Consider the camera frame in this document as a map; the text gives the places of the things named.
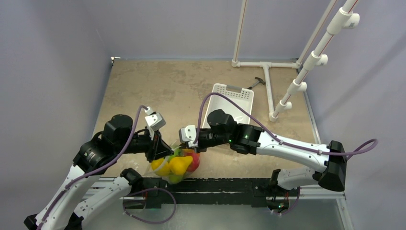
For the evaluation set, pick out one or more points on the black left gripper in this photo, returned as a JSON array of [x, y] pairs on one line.
[[157, 148]]

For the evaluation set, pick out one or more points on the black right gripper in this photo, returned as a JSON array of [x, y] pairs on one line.
[[202, 144]]

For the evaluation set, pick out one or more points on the green ridged squash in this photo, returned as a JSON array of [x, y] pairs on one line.
[[177, 153]]

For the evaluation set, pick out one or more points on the yellow mango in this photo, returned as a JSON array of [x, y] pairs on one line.
[[160, 167]]

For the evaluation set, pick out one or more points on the yellow bell pepper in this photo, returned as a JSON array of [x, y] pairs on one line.
[[179, 165]]

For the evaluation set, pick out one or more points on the red apple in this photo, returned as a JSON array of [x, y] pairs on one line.
[[195, 162]]

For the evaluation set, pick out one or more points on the clear zip top bag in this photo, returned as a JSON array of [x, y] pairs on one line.
[[174, 146]]

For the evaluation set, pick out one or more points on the green lime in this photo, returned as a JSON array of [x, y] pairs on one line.
[[175, 179]]

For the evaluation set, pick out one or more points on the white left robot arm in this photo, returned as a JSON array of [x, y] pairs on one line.
[[69, 209]]

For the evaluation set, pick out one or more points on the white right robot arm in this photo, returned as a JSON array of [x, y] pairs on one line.
[[323, 164]]

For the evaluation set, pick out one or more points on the black hammer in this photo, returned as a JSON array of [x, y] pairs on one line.
[[258, 82]]

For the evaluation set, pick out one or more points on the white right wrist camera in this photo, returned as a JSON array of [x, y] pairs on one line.
[[188, 134]]

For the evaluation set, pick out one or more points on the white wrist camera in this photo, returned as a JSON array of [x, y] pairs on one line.
[[154, 120], [188, 134]]

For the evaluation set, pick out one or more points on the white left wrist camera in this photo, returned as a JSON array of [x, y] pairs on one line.
[[154, 120]]

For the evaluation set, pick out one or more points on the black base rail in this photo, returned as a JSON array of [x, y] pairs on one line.
[[216, 191]]

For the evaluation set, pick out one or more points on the white pvc pipe frame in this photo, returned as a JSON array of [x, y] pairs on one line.
[[345, 18]]

